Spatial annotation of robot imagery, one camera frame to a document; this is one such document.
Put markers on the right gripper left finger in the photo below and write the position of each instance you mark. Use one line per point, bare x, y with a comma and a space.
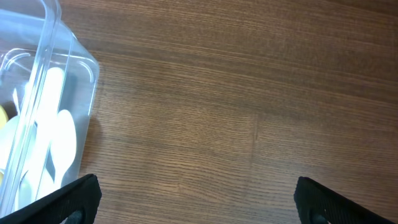
76, 202

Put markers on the right clear plastic container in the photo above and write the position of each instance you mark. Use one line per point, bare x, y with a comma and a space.
34, 39

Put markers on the white plastic spoon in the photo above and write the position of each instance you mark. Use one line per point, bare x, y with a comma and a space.
45, 115

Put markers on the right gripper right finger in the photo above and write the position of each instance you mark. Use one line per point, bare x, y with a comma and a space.
317, 204

